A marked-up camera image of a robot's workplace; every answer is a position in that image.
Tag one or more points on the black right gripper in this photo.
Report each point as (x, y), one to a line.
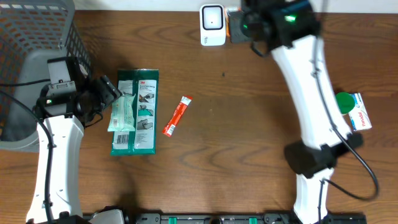
(238, 32)

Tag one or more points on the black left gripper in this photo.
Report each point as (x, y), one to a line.
(107, 90)

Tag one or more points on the mint wet wipes pack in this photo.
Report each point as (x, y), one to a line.
(122, 119)

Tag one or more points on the green white gloves package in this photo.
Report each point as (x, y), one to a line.
(143, 84)

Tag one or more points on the red stick sachet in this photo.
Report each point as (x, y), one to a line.
(178, 113)

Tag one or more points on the green lid jar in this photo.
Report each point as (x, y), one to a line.
(345, 102)

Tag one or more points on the white slim box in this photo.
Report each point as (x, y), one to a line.
(358, 115)

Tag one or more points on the orange tissue pack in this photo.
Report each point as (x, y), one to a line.
(226, 12)

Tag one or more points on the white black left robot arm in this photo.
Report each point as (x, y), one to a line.
(67, 106)

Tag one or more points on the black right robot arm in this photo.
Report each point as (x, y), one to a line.
(289, 31)

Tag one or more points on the grey plastic mesh basket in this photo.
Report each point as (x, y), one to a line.
(32, 32)

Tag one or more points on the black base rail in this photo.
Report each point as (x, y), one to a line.
(120, 215)

